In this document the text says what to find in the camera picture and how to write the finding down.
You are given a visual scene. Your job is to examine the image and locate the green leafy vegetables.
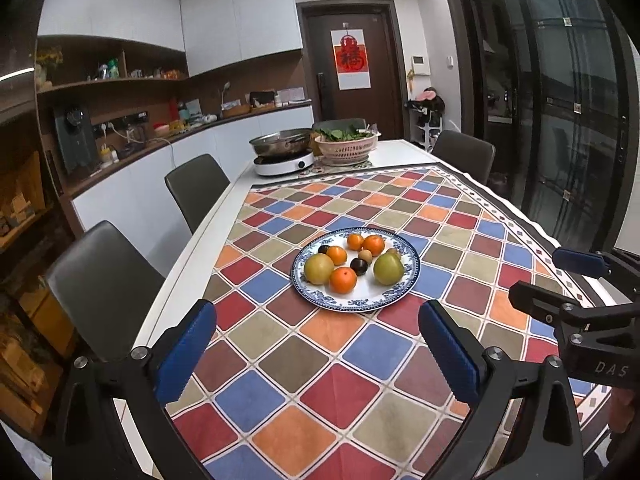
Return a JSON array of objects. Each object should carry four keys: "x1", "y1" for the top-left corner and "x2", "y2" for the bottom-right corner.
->
[{"x1": 315, "y1": 124, "x2": 377, "y2": 143}]

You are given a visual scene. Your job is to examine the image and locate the large green pear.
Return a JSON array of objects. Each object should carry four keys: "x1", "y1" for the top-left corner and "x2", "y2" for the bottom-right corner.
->
[{"x1": 373, "y1": 253, "x2": 405, "y2": 286}]

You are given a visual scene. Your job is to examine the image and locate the pink plastic basket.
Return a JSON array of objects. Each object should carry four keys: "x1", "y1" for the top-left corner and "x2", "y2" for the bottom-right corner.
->
[{"x1": 314, "y1": 133, "x2": 377, "y2": 165}]

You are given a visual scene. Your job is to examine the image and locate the grey dining chair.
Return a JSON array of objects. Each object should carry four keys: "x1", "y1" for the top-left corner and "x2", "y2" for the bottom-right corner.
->
[
  {"x1": 45, "y1": 220, "x2": 167, "y2": 361},
  {"x1": 165, "y1": 154, "x2": 232, "y2": 235},
  {"x1": 431, "y1": 130, "x2": 497, "y2": 186}
]

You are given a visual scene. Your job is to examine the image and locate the white upper cabinets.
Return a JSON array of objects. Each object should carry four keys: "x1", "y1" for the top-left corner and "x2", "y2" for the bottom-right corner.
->
[{"x1": 37, "y1": 0, "x2": 306, "y2": 78}]

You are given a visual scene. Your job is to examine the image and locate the yellow-green pear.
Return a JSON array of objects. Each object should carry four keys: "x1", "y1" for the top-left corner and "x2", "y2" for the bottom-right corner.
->
[{"x1": 304, "y1": 253, "x2": 335, "y2": 285}]

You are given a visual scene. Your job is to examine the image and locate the steel cooking pot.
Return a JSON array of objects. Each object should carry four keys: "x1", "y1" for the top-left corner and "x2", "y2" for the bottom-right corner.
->
[{"x1": 248, "y1": 129, "x2": 315, "y2": 157}]

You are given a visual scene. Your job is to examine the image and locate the black framed glass door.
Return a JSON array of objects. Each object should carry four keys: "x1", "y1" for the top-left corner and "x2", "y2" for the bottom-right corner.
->
[{"x1": 442, "y1": 0, "x2": 633, "y2": 261}]

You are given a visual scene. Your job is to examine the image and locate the person's right hand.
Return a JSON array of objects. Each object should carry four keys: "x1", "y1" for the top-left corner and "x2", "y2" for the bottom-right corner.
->
[{"x1": 607, "y1": 386, "x2": 640, "y2": 436}]

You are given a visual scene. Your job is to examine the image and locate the red door poster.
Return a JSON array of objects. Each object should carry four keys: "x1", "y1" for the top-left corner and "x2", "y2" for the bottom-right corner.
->
[{"x1": 331, "y1": 30, "x2": 370, "y2": 92}]

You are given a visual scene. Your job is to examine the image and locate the white base cabinet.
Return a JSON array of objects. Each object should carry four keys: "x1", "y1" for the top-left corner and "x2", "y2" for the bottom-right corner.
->
[{"x1": 70, "y1": 105, "x2": 316, "y2": 261}]

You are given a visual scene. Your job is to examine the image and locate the high chair with pink cushion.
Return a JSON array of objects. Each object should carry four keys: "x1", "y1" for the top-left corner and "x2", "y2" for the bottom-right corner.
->
[{"x1": 406, "y1": 87, "x2": 446, "y2": 146}]

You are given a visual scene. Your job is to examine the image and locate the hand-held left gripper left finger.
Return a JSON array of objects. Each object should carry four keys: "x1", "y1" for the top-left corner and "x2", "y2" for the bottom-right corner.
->
[{"x1": 55, "y1": 299, "x2": 218, "y2": 480}]

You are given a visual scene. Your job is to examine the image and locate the colourful checkered tablecloth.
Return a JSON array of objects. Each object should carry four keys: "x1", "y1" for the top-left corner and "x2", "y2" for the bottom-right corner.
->
[{"x1": 167, "y1": 162, "x2": 631, "y2": 480}]

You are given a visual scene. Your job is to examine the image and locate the wooden wall shelf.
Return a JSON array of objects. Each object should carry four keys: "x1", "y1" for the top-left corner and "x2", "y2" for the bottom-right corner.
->
[{"x1": 35, "y1": 35, "x2": 190, "y2": 96}]

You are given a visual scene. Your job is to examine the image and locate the white induction cooker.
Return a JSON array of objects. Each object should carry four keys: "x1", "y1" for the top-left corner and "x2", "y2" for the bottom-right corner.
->
[{"x1": 253, "y1": 152, "x2": 316, "y2": 177}]

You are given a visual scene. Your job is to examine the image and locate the dark wooden door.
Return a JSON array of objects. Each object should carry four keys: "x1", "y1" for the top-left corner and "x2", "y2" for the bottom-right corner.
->
[{"x1": 296, "y1": 1, "x2": 406, "y2": 141}]

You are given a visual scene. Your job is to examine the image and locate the dark wall water dispenser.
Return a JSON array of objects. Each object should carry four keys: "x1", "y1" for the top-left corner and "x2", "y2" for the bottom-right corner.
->
[{"x1": 54, "y1": 105, "x2": 98, "y2": 173}]

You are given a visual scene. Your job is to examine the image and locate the wooden open shelf unit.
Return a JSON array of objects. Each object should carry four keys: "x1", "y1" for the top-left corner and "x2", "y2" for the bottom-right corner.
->
[{"x1": 0, "y1": 110, "x2": 86, "y2": 436}]

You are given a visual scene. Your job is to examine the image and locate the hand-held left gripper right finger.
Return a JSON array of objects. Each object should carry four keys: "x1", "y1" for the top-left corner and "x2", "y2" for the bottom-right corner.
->
[{"x1": 418, "y1": 300, "x2": 586, "y2": 480}]

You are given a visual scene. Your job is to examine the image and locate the yellow flower bouquet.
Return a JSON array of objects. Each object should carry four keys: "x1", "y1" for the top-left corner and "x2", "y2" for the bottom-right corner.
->
[{"x1": 34, "y1": 46, "x2": 65, "y2": 86}]

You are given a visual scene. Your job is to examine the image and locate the blue patterned white plate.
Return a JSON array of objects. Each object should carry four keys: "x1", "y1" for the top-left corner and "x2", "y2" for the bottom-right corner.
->
[{"x1": 291, "y1": 227, "x2": 421, "y2": 314}]

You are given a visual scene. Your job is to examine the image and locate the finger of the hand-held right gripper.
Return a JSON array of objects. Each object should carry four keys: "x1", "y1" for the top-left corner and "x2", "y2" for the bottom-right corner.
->
[
  {"x1": 509, "y1": 281, "x2": 607, "y2": 334},
  {"x1": 551, "y1": 247, "x2": 640, "y2": 302}
]

